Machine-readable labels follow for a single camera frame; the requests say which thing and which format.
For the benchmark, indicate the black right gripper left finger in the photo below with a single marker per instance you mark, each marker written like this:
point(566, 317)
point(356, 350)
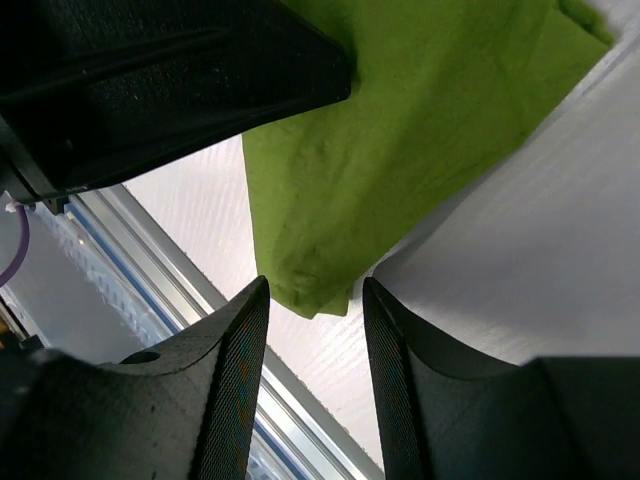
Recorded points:
point(181, 409)

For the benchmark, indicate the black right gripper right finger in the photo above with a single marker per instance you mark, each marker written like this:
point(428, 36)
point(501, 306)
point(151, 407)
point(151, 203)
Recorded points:
point(448, 411)

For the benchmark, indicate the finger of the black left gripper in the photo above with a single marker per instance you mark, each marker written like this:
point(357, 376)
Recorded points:
point(94, 93)

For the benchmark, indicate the green paper napkin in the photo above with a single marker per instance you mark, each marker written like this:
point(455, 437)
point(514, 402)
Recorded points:
point(441, 92)

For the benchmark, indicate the aluminium front rail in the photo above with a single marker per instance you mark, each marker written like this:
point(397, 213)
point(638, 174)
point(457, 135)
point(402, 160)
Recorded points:
point(291, 426)

